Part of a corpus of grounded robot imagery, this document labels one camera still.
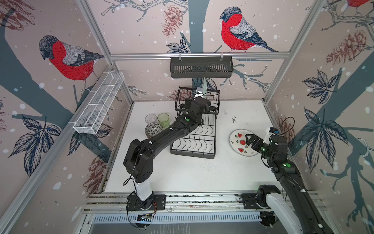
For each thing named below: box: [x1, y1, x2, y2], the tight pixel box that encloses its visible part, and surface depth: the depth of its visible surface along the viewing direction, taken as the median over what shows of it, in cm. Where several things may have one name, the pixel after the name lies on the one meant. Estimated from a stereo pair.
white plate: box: [228, 128, 259, 157], surface depth 97 cm
